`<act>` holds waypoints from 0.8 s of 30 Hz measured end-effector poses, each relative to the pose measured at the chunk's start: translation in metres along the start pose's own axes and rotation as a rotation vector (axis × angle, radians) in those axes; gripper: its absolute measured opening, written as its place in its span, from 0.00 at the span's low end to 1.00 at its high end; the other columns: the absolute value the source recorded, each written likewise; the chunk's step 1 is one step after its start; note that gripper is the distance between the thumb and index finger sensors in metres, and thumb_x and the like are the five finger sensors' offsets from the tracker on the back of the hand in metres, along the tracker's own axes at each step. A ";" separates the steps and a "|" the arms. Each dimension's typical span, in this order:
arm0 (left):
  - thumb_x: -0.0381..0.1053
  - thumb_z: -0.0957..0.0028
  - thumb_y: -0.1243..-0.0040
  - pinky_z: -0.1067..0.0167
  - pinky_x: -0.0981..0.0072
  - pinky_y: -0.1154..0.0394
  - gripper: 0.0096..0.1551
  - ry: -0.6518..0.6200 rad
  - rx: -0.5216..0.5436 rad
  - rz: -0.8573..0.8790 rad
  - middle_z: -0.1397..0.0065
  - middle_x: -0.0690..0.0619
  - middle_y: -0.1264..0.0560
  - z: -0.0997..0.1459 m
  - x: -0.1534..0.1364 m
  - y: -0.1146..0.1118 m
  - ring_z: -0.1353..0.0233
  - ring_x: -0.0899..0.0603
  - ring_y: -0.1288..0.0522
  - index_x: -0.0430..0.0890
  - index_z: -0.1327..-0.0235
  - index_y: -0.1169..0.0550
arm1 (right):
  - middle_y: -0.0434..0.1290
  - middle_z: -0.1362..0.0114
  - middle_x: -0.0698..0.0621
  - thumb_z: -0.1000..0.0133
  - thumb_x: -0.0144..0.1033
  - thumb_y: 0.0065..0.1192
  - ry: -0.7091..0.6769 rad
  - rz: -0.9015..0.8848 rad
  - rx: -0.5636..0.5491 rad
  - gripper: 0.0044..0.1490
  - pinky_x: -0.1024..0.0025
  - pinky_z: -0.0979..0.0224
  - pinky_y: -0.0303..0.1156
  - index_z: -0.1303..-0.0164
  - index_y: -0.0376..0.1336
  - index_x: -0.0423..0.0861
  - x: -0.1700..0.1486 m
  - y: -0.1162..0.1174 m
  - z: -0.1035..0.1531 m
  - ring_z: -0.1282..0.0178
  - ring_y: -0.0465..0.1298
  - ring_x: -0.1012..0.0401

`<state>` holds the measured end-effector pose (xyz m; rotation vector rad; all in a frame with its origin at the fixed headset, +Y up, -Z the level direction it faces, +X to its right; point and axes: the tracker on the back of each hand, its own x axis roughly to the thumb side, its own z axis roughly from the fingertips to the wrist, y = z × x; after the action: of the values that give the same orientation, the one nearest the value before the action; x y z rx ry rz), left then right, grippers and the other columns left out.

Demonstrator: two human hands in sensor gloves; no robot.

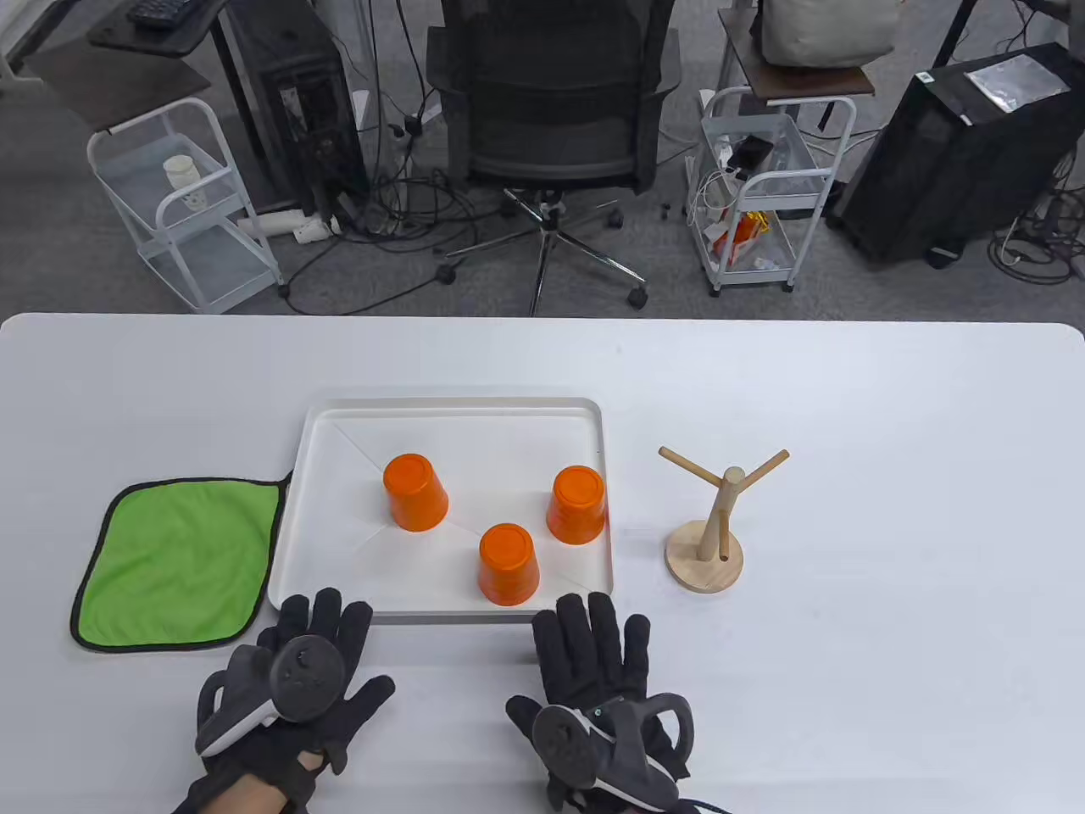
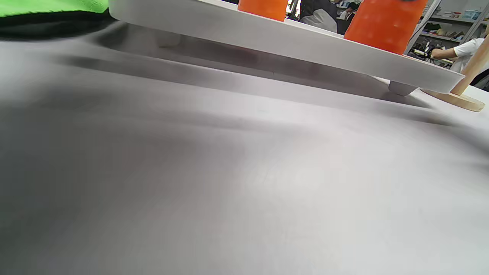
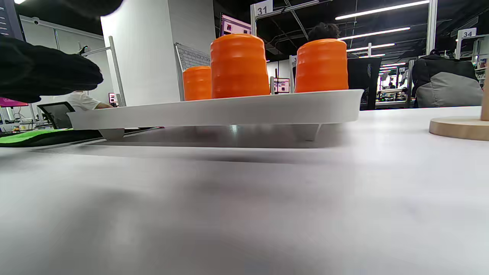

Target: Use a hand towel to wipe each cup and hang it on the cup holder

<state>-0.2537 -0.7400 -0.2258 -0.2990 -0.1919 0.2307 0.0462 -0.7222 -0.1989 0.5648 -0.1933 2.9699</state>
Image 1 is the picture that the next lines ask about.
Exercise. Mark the person's left forearm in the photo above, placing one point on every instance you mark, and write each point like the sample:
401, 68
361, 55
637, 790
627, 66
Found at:
246, 801

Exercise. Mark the black computer tower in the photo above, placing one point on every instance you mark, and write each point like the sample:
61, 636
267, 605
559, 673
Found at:
297, 68
932, 170

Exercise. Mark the black device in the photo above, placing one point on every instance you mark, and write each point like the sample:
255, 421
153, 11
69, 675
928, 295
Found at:
751, 153

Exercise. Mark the grey and white controller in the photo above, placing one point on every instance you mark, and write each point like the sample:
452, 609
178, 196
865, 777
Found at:
301, 678
564, 742

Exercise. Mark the white rolling cart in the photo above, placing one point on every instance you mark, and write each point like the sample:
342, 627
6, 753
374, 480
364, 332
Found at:
767, 182
208, 275

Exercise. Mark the grey and white right controller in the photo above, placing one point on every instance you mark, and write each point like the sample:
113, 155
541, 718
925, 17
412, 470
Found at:
564, 742

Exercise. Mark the person's right hand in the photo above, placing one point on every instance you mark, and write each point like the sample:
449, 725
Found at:
593, 653

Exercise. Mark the black keyboard shelf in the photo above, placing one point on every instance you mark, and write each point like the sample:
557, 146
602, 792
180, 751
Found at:
169, 42

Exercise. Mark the green hand towel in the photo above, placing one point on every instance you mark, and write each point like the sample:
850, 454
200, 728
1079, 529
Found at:
178, 560

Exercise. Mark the patterned paper cup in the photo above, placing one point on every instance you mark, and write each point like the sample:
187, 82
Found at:
196, 200

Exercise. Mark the dark wooden side table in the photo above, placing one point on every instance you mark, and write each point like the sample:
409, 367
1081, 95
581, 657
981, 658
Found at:
110, 89
814, 83

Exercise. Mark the grey and white left controller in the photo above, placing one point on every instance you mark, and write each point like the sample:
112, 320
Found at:
301, 678

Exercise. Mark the white plastic tray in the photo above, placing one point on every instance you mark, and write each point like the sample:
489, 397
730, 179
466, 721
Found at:
458, 432

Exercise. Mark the silver foil bag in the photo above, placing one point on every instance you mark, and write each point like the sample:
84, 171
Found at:
1015, 83

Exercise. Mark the orange plastic cup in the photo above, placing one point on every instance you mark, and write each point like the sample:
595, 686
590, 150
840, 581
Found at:
578, 504
415, 496
509, 564

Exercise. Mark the black desk leg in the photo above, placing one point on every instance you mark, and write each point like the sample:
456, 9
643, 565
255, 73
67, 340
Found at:
958, 34

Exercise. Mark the black office chair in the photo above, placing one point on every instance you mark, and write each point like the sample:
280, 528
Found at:
551, 85

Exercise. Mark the person's left hand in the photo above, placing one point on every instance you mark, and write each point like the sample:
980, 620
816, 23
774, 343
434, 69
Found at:
360, 712

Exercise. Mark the white tube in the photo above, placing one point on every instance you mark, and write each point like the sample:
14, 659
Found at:
275, 224

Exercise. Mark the orange snack packet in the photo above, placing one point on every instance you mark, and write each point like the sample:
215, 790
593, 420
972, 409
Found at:
739, 239

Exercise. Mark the black keyboard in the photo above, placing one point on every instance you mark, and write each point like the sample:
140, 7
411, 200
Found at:
159, 12

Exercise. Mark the wooden cup rack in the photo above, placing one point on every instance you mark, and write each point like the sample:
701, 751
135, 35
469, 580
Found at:
703, 568

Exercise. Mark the beige fabric bag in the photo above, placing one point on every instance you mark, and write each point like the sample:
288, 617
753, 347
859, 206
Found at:
826, 30

